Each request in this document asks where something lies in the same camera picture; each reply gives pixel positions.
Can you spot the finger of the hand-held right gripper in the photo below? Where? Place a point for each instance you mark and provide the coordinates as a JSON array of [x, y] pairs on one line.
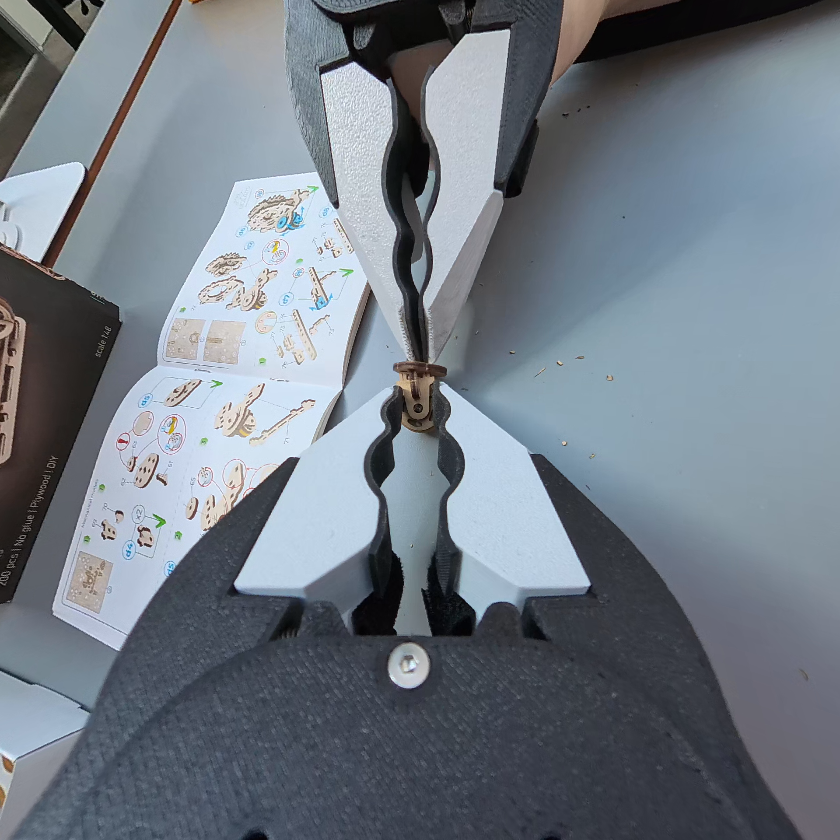
[[472, 164], [358, 164]]

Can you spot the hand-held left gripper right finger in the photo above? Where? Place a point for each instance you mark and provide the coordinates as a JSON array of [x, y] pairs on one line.
[[512, 518]]

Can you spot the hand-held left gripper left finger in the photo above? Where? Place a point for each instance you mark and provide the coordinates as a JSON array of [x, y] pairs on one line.
[[308, 518]]

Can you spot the small wooden hub part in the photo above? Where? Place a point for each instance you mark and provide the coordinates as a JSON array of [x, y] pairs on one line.
[[417, 407]]

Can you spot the oval wooden plate with holes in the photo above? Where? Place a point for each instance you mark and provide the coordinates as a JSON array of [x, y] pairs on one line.
[[420, 369]]

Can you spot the person's right forearm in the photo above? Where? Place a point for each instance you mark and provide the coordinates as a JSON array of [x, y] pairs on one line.
[[577, 39]]

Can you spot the grey desk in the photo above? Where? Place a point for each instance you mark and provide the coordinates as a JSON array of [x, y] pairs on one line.
[[656, 262]]

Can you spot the person's right hand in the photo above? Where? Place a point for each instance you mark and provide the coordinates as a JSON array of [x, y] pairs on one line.
[[408, 95]]

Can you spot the assembly instruction booklet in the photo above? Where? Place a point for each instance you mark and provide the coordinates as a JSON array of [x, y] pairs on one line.
[[216, 367]]

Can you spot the black model kit box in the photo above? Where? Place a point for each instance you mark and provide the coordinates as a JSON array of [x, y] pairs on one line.
[[46, 426]]

